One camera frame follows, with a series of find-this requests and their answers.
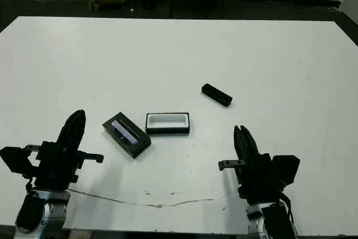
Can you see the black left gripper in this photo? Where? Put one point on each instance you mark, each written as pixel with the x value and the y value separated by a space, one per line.
pixel 56 169

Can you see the black box with white insert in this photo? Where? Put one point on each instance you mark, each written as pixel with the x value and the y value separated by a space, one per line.
pixel 167 131

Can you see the black bar-shaped camera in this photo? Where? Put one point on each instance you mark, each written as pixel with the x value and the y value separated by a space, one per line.
pixel 216 95

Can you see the black box lid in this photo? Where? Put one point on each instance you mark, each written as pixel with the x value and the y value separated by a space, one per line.
pixel 137 148

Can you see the black low ledge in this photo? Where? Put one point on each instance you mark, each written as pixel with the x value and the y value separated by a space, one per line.
pixel 316 1

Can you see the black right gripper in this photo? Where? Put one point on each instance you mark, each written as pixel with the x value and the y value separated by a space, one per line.
pixel 257 177

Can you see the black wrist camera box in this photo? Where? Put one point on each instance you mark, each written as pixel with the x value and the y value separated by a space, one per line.
pixel 16 160
pixel 285 169

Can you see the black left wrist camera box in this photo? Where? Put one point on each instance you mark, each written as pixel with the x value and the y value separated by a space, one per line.
pixel 16 160

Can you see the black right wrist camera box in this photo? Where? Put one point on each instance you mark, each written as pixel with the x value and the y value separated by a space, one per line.
pixel 285 169

